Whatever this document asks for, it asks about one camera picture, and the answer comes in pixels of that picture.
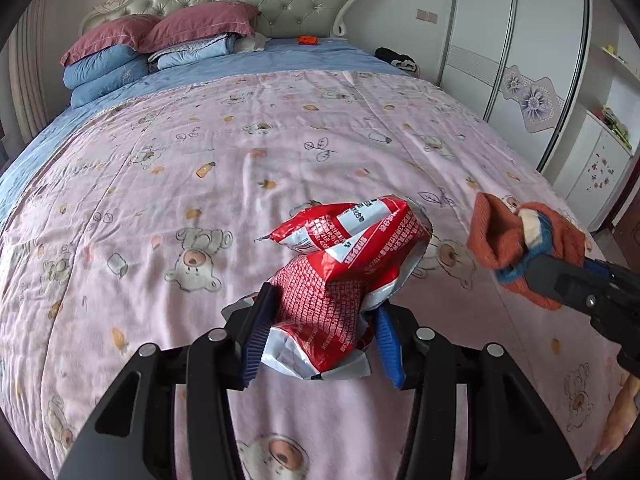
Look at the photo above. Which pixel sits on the orange knitted sock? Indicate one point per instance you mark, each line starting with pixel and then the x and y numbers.
pixel 506 241

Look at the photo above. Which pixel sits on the left pink pillow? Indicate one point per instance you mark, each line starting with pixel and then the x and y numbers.
pixel 130 30

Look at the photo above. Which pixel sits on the right pink pillow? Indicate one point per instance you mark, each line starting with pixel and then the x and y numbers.
pixel 205 20

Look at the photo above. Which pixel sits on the small orange object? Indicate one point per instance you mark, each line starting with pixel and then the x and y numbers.
pixel 308 40

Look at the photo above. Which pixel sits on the person right hand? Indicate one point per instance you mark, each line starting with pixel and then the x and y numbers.
pixel 621 418

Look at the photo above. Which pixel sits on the white low cabinet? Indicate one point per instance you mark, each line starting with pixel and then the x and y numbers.
pixel 589 168

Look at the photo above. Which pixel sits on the white sliding wardrobe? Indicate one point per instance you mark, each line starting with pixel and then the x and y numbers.
pixel 517 64

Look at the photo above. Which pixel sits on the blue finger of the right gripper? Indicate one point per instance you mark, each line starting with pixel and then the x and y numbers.
pixel 602 267
pixel 568 284

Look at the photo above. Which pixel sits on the folded light blue blanket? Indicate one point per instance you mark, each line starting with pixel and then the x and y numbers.
pixel 194 51

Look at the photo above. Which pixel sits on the pink pillow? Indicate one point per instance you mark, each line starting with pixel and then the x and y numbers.
pixel 130 30
pixel 205 20

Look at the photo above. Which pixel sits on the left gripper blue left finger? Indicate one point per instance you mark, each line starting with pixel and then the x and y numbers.
pixel 131 432

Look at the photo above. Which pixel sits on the pink printed quilt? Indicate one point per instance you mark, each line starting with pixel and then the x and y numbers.
pixel 139 219

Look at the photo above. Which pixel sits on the folded blue duvet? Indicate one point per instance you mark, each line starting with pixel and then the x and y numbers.
pixel 103 72

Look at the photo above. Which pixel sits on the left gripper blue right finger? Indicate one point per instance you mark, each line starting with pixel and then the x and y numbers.
pixel 474 412

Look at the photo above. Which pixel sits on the white wall shelf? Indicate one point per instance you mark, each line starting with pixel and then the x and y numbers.
pixel 621 66

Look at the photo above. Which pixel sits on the black white clothes pile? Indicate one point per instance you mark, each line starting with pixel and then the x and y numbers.
pixel 401 61

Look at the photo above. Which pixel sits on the red snack bag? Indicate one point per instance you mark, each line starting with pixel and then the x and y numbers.
pixel 349 259

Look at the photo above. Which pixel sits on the beige curtain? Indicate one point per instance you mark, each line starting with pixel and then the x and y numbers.
pixel 25 58

